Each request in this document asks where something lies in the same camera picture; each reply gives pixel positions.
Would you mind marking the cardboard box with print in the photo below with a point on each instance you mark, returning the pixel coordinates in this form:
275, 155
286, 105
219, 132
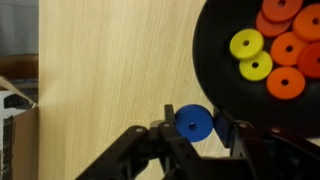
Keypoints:
20, 143

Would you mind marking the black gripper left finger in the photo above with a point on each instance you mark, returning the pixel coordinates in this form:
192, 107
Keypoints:
140, 153

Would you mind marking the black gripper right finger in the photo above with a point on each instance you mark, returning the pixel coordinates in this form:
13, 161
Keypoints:
283, 156

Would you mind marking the black bowl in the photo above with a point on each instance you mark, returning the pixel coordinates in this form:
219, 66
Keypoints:
220, 86

